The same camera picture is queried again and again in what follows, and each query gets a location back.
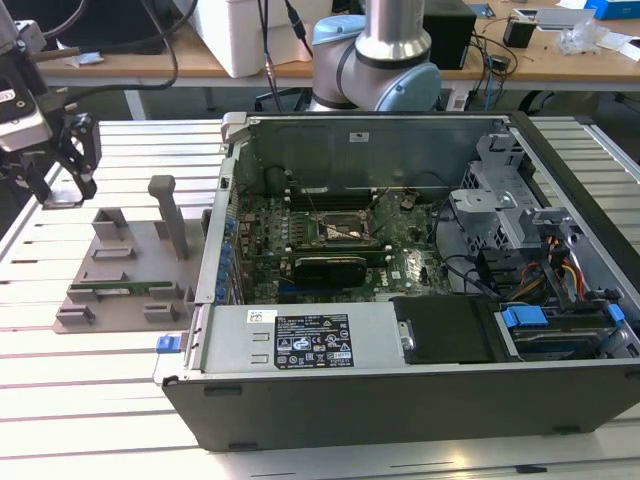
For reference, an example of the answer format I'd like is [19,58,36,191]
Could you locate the white flat box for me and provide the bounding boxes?
[512,4,596,31]

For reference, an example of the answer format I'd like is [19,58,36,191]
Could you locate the silver power supply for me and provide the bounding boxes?
[197,302,416,374]

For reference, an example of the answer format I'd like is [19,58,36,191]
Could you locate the wooden desk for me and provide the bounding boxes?
[439,0,640,94]
[34,22,316,121]

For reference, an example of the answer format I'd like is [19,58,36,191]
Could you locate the blue cardboard box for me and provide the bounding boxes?
[583,0,640,21]

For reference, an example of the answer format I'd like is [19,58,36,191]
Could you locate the clear plastic bag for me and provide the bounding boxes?
[557,19,609,56]

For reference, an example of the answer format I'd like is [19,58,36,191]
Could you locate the white foam box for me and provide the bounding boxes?
[192,0,321,79]

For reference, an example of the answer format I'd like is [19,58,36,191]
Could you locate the silver metal drive cage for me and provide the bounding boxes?
[447,132,586,261]

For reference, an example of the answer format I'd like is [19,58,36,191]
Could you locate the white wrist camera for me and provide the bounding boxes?
[0,82,55,153]

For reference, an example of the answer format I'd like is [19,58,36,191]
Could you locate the CPU socket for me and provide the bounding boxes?
[313,208,372,240]

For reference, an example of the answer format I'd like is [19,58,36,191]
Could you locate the hard disk in blue carrier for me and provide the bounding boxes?
[494,303,626,362]

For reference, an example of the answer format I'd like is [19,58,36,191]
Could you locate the green RAM stick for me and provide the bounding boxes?
[69,280,176,296]

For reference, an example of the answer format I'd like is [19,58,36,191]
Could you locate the thin metal locking lever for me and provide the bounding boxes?
[366,188,392,219]
[305,191,329,226]

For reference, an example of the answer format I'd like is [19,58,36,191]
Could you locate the grey-brown parts rack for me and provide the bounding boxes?
[52,174,209,335]

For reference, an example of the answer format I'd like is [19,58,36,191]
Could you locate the black and grey PC case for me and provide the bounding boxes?
[152,110,640,454]

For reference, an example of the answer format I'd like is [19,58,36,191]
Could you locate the large black box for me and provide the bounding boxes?
[49,0,174,56]

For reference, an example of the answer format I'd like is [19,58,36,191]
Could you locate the black RAM slot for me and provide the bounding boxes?
[289,187,374,196]
[288,244,391,253]
[288,238,384,248]
[289,193,374,201]

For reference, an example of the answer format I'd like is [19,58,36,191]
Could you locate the black graphics card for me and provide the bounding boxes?
[292,254,369,289]

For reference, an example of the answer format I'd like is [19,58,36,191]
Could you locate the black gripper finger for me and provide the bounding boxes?
[0,149,53,204]
[52,113,103,201]

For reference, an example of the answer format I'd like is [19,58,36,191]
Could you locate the small black box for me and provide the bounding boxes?
[502,16,537,50]

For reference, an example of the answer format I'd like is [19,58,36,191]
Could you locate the red and yellow wires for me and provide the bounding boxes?
[519,234,589,304]

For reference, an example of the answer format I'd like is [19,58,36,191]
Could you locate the black computer tower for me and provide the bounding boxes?
[422,0,479,70]

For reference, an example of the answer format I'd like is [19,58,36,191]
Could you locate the green motherboard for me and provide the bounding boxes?
[234,187,454,305]

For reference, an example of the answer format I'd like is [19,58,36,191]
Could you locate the crumpled white paper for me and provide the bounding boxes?
[68,49,105,67]

